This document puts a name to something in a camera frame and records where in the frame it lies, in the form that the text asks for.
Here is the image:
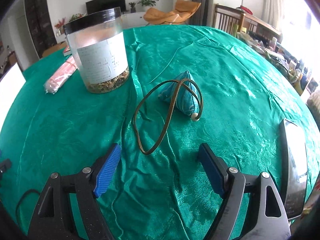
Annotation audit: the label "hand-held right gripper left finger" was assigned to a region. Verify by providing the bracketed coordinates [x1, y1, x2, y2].
[27, 143, 122, 240]

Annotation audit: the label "white television cabinet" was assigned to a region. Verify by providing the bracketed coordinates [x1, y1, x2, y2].
[121, 11, 150, 28]

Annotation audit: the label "red flowers in vase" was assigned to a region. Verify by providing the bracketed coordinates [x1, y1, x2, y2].
[54, 17, 67, 29]

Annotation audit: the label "grey curtain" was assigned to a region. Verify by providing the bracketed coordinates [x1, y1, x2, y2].
[192, 0, 213, 27]

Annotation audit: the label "white curtain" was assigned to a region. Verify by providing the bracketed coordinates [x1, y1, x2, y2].
[262, 0, 285, 30]

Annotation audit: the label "black television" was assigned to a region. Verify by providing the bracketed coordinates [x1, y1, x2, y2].
[85, 0, 126, 15]

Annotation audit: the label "black cable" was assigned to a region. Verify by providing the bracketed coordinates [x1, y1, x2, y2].
[15, 189, 42, 227]

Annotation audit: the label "orange lounge chair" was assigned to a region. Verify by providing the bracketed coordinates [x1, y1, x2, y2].
[143, 0, 202, 25]

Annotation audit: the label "pile of household clutter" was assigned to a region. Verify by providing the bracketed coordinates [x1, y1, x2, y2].
[231, 22, 320, 98]

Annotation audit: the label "clear jar with black lid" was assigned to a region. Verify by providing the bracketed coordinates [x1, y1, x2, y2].
[62, 7, 130, 94]

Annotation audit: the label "large green potted plant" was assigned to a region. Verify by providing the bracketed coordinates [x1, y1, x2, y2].
[137, 0, 159, 7]

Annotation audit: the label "black display cabinet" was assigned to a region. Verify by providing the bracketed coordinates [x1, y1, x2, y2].
[24, 0, 58, 58]

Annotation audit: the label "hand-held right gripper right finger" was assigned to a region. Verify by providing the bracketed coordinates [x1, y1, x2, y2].
[197, 143, 292, 240]

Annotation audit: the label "brown cardboard box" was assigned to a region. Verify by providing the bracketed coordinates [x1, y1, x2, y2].
[42, 41, 68, 57]

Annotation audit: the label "pink packet in clear wrap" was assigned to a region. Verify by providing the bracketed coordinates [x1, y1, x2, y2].
[44, 56, 78, 95]

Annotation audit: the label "teal sachet with brown cord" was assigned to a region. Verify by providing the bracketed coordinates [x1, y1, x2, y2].
[132, 70, 204, 155]

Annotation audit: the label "smartphone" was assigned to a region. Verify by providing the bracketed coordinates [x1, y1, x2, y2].
[279, 119, 308, 220]

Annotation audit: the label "wooden chair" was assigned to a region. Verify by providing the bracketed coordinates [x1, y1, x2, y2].
[214, 4, 283, 43]

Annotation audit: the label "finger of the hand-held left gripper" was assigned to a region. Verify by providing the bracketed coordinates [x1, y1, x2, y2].
[0, 159, 12, 174]

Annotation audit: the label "green tablecloth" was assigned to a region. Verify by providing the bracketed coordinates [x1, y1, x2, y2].
[0, 24, 320, 240]

